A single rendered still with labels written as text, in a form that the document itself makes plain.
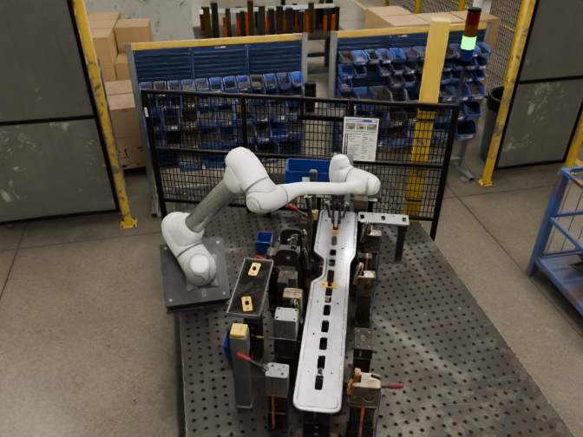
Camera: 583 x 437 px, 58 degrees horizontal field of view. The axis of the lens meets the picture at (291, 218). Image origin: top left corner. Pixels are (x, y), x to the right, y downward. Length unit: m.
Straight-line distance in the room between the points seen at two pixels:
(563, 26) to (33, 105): 4.39
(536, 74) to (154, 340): 3.96
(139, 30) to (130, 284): 3.62
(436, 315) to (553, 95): 3.17
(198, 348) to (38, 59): 2.54
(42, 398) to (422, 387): 2.28
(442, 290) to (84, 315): 2.49
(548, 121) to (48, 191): 4.62
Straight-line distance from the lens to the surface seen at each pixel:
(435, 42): 3.13
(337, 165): 2.69
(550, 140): 5.87
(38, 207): 4.96
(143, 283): 4.27
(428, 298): 3.05
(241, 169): 2.32
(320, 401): 2.14
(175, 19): 9.14
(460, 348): 2.84
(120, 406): 3.52
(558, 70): 5.51
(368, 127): 3.24
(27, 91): 4.48
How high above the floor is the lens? 2.72
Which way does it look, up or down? 34 degrees down
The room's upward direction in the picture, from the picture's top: straight up
